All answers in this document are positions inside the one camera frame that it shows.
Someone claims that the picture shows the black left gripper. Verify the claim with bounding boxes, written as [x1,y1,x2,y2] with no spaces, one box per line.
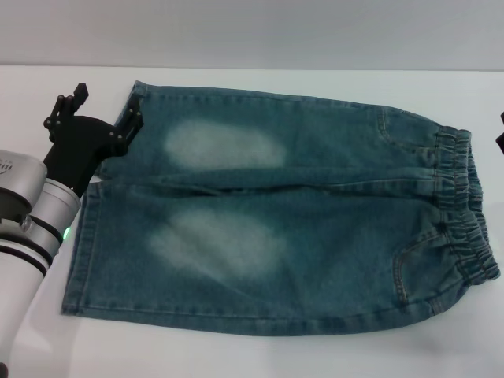
[42,83,144,198]

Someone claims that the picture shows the blue denim shorts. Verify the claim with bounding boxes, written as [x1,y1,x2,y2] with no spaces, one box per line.
[61,80,501,338]

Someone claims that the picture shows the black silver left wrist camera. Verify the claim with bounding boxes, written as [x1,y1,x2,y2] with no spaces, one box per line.
[0,148,47,209]

